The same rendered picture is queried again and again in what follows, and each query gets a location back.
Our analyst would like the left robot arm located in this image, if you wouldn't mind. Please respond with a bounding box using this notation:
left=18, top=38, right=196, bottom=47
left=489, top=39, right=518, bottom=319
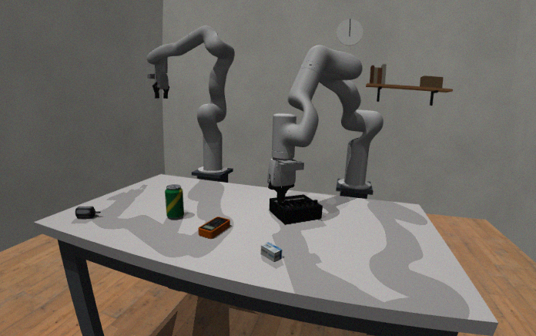
left=272, top=45, right=384, bottom=190

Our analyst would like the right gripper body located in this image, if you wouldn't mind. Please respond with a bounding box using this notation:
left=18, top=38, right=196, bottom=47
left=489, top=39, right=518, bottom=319
left=155, top=73, right=169, bottom=89

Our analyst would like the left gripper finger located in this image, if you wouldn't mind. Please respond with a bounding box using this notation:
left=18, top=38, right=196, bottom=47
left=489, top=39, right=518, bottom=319
left=281, top=185, right=294, bottom=202
left=268, top=182, right=283, bottom=204

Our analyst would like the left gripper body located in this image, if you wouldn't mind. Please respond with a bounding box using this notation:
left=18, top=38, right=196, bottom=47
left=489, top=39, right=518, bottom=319
left=267, top=157, right=296, bottom=186

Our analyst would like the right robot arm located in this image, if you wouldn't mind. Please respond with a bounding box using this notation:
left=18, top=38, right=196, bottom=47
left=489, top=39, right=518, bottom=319
left=147, top=25, right=235, bottom=174

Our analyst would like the orange pocket multimeter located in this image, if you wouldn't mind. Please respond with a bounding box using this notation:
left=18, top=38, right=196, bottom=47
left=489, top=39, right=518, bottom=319
left=199, top=217, right=230, bottom=239

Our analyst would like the green drink can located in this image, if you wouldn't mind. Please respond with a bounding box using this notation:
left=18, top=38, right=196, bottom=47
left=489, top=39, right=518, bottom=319
left=165, top=184, right=184, bottom=220

